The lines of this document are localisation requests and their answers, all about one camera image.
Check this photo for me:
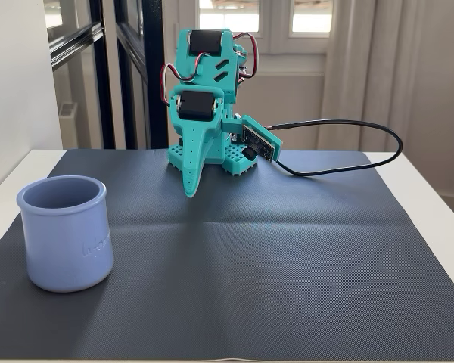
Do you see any teal gripper with servo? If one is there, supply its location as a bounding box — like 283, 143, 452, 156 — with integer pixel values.
168, 85, 244, 200

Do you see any light blue pot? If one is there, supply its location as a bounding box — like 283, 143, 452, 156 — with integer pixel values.
15, 174, 115, 294

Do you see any dark grey textured mat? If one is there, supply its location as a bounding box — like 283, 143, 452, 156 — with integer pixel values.
0, 147, 454, 363

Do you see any white framed window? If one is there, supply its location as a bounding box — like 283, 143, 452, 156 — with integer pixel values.
194, 0, 336, 39

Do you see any beige curtain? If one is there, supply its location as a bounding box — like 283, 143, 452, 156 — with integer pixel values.
316, 0, 454, 207

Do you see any wrist camera board teal mount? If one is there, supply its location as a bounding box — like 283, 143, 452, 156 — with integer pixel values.
241, 114, 284, 164

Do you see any red white black servo wire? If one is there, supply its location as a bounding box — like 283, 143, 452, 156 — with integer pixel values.
161, 51, 207, 107
231, 33, 260, 79

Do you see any black metal glass door frame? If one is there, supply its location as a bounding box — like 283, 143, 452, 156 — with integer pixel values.
44, 0, 169, 150

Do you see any black camera cable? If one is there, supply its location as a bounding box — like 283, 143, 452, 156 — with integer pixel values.
266, 119, 404, 178

